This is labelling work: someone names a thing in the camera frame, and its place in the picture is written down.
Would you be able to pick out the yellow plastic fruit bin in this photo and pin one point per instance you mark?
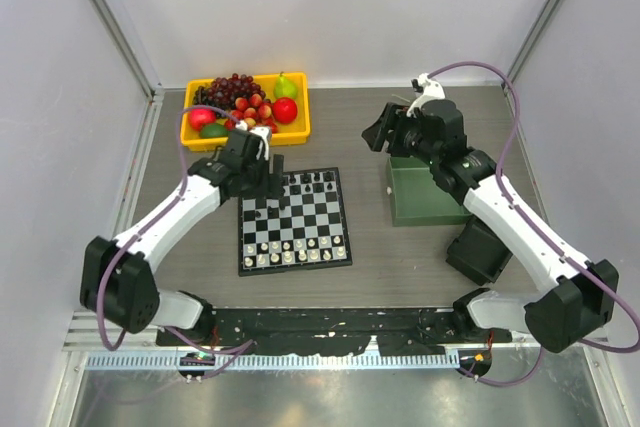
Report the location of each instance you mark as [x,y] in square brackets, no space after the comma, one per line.
[294,133]

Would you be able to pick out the dark red grape bunch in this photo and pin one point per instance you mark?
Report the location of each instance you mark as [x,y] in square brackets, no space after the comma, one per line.
[228,93]

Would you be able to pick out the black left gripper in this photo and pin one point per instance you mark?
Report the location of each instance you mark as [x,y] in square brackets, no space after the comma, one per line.
[270,186]

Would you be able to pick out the red apple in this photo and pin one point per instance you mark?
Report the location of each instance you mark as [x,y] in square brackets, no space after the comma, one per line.
[285,110]
[199,117]

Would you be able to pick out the green lime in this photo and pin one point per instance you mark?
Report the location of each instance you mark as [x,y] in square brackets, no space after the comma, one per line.
[213,131]

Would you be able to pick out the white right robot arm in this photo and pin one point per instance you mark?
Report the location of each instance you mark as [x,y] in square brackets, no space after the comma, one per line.
[574,296]

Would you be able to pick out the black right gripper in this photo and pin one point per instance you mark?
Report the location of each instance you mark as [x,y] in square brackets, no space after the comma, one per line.
[376,135]

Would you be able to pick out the green plastic tray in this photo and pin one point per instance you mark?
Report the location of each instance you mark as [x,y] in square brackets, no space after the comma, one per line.
[416,200]

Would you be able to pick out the black plastic tray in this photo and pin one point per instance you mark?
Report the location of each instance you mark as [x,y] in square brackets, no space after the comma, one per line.
[478,253]

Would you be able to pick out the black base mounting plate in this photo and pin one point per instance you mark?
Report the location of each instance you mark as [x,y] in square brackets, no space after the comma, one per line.
[339,332]

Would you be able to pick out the red apple left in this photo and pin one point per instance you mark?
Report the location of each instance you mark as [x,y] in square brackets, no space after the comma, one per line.
[199,117]

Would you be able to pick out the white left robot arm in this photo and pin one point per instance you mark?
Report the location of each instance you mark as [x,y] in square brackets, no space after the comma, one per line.
[118,279]

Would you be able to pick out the red cherry cluster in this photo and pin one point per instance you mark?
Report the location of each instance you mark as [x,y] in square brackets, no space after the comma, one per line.
[256,111]

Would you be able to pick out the green pear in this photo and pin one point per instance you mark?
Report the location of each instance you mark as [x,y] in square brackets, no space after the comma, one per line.
[284,87]

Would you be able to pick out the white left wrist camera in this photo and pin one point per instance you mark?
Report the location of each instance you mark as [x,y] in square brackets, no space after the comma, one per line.
[264,133]

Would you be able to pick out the red apple right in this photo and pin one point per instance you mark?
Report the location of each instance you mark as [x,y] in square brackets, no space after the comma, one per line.
[285,110]

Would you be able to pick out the black white chessboard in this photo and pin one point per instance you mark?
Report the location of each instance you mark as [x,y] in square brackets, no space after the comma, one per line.
[305,229]

